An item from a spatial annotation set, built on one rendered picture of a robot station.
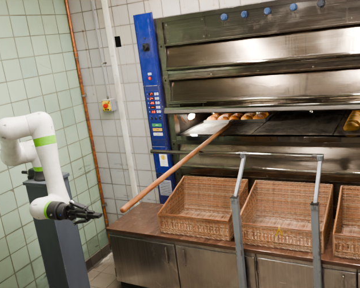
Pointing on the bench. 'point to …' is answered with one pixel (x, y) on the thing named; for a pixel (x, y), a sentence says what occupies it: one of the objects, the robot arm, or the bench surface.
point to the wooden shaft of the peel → (171, 171)
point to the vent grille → (166, 188)
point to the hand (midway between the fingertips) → (94, 215)
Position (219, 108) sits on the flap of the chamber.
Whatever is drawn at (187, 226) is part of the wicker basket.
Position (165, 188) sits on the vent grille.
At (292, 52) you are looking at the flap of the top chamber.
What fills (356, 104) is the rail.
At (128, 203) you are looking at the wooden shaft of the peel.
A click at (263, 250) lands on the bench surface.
